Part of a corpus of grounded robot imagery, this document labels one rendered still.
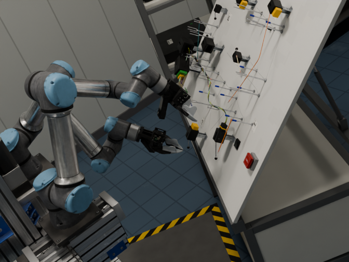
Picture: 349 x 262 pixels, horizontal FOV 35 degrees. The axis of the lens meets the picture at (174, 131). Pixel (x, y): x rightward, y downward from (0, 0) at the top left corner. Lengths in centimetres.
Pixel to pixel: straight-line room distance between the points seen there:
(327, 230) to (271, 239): 26
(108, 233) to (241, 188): 60
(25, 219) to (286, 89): 121
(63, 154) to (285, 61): 95
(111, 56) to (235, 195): 277
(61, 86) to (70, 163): 30
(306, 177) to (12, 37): 276
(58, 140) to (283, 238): 112
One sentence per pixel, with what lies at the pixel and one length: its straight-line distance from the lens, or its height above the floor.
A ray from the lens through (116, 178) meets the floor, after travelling 448.
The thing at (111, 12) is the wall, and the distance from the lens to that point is 486.
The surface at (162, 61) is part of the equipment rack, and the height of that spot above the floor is 112.
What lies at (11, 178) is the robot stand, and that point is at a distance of 242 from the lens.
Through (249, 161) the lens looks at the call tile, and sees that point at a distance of 228.
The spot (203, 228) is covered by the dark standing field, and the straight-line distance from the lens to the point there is 370.
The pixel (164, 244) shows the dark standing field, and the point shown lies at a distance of 372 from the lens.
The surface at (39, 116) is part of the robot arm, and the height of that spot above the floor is 142.
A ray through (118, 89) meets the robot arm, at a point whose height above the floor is 151.
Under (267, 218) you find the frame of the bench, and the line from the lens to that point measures 247.
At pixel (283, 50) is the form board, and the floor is 143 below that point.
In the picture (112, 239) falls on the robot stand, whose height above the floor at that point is 97.
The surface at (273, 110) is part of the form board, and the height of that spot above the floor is 127.
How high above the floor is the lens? 252
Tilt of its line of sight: 32 degrees down
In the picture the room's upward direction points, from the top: 23 degrees counter-clockwise
